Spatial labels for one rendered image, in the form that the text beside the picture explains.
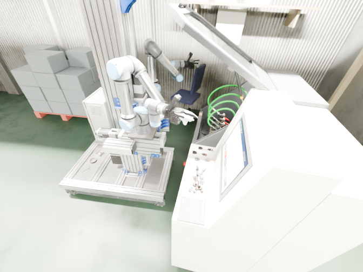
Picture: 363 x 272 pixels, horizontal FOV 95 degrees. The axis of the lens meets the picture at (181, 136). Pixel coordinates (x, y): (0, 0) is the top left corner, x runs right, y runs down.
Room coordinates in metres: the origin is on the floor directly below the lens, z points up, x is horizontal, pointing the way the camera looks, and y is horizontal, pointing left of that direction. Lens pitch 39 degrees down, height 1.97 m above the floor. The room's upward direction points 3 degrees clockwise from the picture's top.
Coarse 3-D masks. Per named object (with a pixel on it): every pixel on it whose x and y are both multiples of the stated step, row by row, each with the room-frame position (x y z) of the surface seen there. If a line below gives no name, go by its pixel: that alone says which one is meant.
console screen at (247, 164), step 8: (240, 120) 0.90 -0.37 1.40; (240, 128) 0.83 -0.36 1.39; (232, 136) 0.88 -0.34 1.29; (240, 136) 0.76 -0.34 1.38; (248, 136) 0.68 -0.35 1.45; (224, 144) 0.93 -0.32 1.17; (232, 144) 0.80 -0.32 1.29; (240, 144) 0.70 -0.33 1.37; (248, 144) 0.62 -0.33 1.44; (224, 152) 0.84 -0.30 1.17; (232, 152) 0.73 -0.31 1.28; (240, 152) 0.64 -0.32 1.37; (248, 152) 0.58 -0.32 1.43; (224, 160) 0.76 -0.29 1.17; (232, 160) 0.66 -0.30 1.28; (240, 160) 0.59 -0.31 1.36; (248, 160) 0.53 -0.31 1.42; (224, 168) 0.69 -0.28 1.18; (232, 168) 0.61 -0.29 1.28; (240, 168) 0.54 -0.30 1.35; (248, 168) 0.49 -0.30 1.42; (224, 176) 0.63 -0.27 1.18; (232, 176) 0.55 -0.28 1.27; (240, 176) 0.50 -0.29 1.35; (224, 184) 0.57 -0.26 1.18; (232, 184) 0.51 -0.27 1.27; (224, 192) 0.52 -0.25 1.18
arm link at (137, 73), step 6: (138, 60) 1.19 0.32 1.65; (138, 66) 1.16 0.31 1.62; (144, 66) 1.20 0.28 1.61; (138, 72) 1.14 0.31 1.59; (144, 72) 1.16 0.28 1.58; (138, 78) 1.15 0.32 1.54; (144, 78) 1.14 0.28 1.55; (150, 78) 1.17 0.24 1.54; (144, 84) 1.13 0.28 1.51; (150, 84) 1.13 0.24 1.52; (150, 90) 1.11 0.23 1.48; (156, 90) 1.12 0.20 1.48; (150, 96) 1.10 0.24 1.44; (156, 96) 1.09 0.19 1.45; (162, 102) 1.08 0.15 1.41
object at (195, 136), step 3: (201, 111) 1.77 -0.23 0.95; (198, 117) 1.63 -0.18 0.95; (201, 117) 1.64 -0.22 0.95; (198, 120) 1.56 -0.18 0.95; (201, 120) 1.75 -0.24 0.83; (198, 123) 1.51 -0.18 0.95; (198, 126) 1.45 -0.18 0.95; (195, 129) 1.40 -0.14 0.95; (198, 129) 1.40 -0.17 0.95; (195, 132) 1.34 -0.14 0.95; (198, 132) 1.35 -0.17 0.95; (195, 135) 1.29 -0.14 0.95; (195, 138) 1.25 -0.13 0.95; (192, 141) 1.20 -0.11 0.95
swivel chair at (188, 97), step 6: (204, 66) 3.27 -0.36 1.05; (198, 72) 3.02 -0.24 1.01; (198, 78) 3.10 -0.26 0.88; (192, 84) 3.01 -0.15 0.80; (198, 84) 3.20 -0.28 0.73; (180, 90) 3.34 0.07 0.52; (186, 90) 3.36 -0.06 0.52; (192, 90) 3.00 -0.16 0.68; (186, 96) 3.07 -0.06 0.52; (192, 96) 3.08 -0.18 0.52; (198, 96) 3.13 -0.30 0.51; (180, 102) 2.92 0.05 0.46; (186, 102) 2.87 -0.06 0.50; (192, 102) 2.86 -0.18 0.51; (198, 114) 3.13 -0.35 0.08
